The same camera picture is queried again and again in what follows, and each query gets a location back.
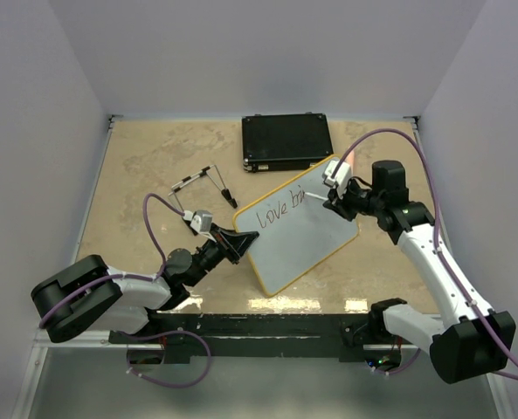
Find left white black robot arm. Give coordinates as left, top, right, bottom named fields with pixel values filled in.
left=31, top=224, right=259, bottom=343

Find pink microphone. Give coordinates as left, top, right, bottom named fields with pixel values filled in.
left=346, top=150, right=356, bottom=168

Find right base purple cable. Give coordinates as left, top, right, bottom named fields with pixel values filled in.
left=370, top=344, right=422, bottom=377

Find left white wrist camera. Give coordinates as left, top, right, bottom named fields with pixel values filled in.
left=182, top=209, right=212, bottom=237

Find red white marker pen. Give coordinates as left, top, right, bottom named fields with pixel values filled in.
left=304, top=192, right=328, bottom=202

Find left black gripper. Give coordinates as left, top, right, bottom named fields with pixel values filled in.
left=187, top=223, right=259, bottom=287

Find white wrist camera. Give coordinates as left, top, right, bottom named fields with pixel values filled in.
left=322, top=160, right=353, bottom=198
left=182, top=209, right=212, bottom=237

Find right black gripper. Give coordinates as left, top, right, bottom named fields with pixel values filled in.
left=324, top=176, right=384, bottom=222

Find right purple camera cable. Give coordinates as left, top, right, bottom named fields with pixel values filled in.
left=335, top=128, right=518, bottom=386

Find aluminium frame rails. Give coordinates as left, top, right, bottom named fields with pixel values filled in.
left=11, top=113, right=515, bottom=419

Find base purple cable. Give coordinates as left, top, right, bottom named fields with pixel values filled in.
left=370, top=344, right=422, bottom=377
left=126, top=330, right=212, bottom=388

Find yellow framed whiteboard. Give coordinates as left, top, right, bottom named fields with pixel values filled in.
left=232, top=155, right=359, bottom=297

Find black hard case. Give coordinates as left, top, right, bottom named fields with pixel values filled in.
left=241, top=113, right=334, bottom=173

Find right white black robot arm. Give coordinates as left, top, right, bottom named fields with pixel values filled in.
left=322, top=160, right=516, bottom=384

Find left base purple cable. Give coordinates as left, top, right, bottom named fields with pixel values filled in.
left=126, top=330, right=212, bottom=388

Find wire whiteboard stand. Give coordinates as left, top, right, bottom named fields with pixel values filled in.
left=167, top=163, right=239, bottom=221

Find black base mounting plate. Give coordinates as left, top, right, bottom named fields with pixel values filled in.
left=109, top=313, right=408, bottom=364

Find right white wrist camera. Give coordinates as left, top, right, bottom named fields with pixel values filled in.
left=322, top=160, right=353, bottom=198

